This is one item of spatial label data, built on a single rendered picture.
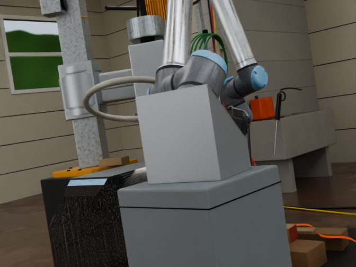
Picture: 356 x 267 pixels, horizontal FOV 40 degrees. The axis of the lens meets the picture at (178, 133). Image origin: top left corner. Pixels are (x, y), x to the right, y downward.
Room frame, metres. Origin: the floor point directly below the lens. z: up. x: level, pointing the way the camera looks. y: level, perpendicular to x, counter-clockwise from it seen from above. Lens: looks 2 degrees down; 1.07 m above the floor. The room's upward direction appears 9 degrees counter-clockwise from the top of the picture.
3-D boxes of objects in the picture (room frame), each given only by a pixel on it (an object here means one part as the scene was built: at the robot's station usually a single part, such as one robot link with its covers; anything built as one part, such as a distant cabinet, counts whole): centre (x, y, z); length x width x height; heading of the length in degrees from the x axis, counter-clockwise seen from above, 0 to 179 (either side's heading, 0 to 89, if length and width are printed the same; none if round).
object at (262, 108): (6.11, -1.12, 1.00); 0.50 x 0.22 x 0.33; 137
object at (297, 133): (6.06, -1.36, 0.43); 1.30 x 0.62 x 0.86; 137
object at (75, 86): (3.71, 0.46, 1.35); 0.74 x 0.34 x 0.25; 88
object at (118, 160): (3.52, 0.49, 0.81); 0.20 x 0.10 x 0.05; 61
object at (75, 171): (3.71, 0.66, 0.76); 0.49 x 0.49 x 0.05; 53
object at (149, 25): (3.39, 0.05, 1.60); 0.96 x 0.25 x 0.17; 172
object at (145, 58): (3.12, 0.09, 1.31); 0.36 x 0.22 x 0.45; 172
